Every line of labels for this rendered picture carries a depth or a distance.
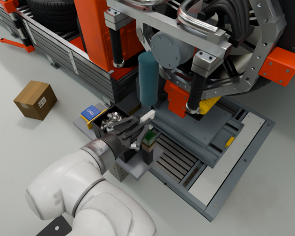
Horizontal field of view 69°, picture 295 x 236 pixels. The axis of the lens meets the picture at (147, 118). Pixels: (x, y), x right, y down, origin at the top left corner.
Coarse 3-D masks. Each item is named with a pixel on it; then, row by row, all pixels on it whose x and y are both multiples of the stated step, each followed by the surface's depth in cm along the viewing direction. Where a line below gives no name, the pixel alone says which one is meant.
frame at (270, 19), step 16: (256, 0) 57; (272, 0) 58; (256, 16) 59; (272, 16) 56; (144, 32) 94; (272, 32) 58; (256, 48) 64; (272, 48) 65; (256, 64) 67; (176, 80) 98; (224, 80) 86; (240, 80) 77; (256, 80) 75; (208, 96) 90
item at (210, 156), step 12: (156, 120) 142; (168, 132) 136; (180, 132) 136; (228, 132) 136; (180, 144) 135; (192, 144) 130; (216, 144) 130; (228, 144) 127; (204, 156) 124; (216, 156) 125
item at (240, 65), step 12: (180, 0) 85; (168, 12) 99; (216, 12) 81; (252, 12) 69; (228, 24) 79; (228, 36) 79; (252, 48) 76; (192, 60) 105; (228, 60) 85; (240, 60) 98; (192, 72) 100; (216, 72) 98; (228, 72) 89; (240, 72) 84
